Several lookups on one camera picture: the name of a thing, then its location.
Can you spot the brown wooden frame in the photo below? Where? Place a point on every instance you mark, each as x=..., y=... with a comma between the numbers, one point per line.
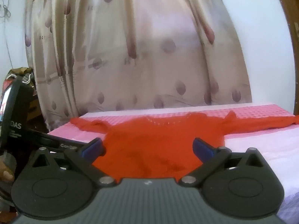
x=293, y=42

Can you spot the white bed mattress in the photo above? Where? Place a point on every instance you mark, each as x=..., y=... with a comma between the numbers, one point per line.
x=98, y=114

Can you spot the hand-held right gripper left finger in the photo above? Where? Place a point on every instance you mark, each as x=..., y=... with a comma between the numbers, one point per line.
x=93, y=148

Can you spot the brown patterned bag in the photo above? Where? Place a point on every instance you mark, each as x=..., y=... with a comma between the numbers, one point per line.
x=22, y=74

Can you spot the beige leaf print curtain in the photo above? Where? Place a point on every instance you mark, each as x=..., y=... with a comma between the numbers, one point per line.
x=130, y=46

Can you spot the red knitted sweater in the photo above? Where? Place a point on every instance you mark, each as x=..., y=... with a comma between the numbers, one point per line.
x=151, y=142

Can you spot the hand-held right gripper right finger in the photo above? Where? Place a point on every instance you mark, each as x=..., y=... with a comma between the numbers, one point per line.
x=202, y=148

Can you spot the person's left hand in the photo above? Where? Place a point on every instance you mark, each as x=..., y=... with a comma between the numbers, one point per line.
x=5, y=171

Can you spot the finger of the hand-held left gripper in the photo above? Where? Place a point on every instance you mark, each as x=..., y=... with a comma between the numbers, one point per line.
x=56, y=141

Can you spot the dark wooden cabinet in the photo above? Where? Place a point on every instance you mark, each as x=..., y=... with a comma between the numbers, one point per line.
x=36, y=112

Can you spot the pink checked blanket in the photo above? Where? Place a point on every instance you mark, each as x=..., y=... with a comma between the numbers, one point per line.
x=257, y=112

